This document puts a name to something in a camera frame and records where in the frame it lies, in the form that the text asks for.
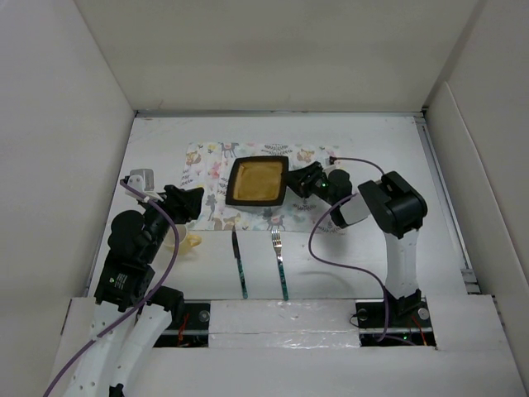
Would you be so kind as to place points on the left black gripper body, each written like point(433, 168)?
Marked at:
point(158, 220)

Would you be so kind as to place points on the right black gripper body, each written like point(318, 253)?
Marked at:
point(316, 183)

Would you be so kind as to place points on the yellow mug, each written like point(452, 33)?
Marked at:
point(186, 242)

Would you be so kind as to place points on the square black yellow plate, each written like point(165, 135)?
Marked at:
point(257, 181)

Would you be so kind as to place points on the patterned cloth placemat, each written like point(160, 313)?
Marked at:
point(208, 165)

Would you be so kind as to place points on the fork with green handle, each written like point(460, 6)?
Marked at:
point(277, 245)

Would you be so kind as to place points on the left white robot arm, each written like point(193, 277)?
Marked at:
point(131, 311)

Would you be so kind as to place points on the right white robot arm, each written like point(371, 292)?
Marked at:
point(397, 208)

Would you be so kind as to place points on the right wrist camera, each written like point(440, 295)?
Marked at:
point(331, 163)

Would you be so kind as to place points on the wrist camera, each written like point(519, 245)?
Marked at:
point(331, 163)
point(140, 184)

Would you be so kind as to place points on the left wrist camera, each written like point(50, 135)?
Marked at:
point(140, 184)

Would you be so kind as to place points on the knife with green handle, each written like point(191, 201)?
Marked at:
point(237, 255)

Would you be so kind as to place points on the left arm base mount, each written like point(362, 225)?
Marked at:
point(190, 329)

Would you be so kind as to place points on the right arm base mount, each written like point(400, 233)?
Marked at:
point(392, 322)

